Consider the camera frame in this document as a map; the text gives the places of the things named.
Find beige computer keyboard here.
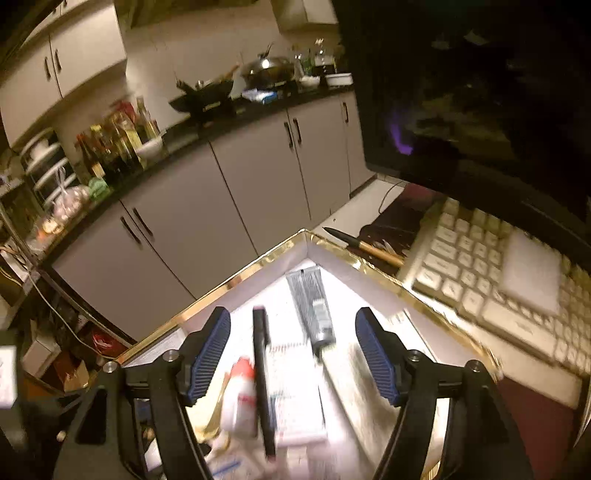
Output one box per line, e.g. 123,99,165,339
397,198,591,384

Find black wok with utensils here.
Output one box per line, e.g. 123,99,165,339
168,65,241,121

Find blue grey ointment tube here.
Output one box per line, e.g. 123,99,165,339
285,267,335,358

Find blue white packet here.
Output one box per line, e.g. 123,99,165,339
241,89,280,104

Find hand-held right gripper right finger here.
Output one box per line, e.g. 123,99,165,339
355,307,536,480

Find metal lidded wok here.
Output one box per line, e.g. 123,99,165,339
240,44,296,88

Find wooden handled brush pen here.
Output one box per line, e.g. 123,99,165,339
322,226,407,268

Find grey kitchen base cabinets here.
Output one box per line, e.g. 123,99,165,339
51,90,370,342

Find grey kitchen wall cabinets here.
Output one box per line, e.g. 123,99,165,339
0,0,127,148

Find row of condiment bottles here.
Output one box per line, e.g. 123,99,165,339
74,97,162,185

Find white rectangular pad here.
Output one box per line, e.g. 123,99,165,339
499,230,575,317

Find black kitchen countertop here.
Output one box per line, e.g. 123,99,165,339
28,78,356,259

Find white dish rack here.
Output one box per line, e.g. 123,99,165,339
18,127,79,195

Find black computer monitor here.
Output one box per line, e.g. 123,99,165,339
332,0,591,222

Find group of glass bottles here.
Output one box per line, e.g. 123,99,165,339
293,39,338,77

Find range hood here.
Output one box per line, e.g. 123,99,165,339
270,0,340,33

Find white medicine box coloured band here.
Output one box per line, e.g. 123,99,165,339
268,342,328,446

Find gold-edged cardboard box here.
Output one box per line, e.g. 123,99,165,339
113,228,504,480

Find white bottle red cap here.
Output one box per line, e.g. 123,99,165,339
221,356,259,439

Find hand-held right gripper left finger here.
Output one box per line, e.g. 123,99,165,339
53,307,232,480

